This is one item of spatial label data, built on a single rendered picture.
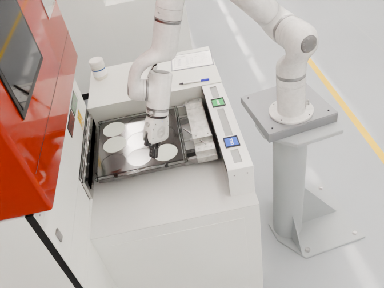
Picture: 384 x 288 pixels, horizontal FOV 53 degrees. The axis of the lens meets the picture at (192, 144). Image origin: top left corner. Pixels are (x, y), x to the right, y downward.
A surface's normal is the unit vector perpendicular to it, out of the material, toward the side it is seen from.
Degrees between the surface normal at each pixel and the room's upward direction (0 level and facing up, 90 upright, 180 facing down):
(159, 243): 90
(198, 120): 0
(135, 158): 0
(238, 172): 90
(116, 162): 0
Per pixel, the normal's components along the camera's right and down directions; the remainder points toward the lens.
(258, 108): -0.16, -0.76
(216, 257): 0.15, 0.65
